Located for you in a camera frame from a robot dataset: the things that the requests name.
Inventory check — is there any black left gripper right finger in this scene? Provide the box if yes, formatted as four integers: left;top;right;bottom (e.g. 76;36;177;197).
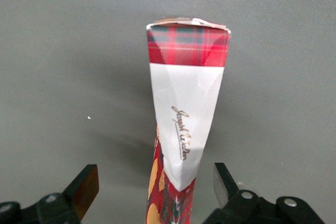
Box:
203;162;326;224

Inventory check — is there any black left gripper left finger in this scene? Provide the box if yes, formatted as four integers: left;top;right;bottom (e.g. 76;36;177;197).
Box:
0;164;100;224

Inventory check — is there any red tartan cookie box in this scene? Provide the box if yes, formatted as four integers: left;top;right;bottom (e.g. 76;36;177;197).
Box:
145;17;232;224

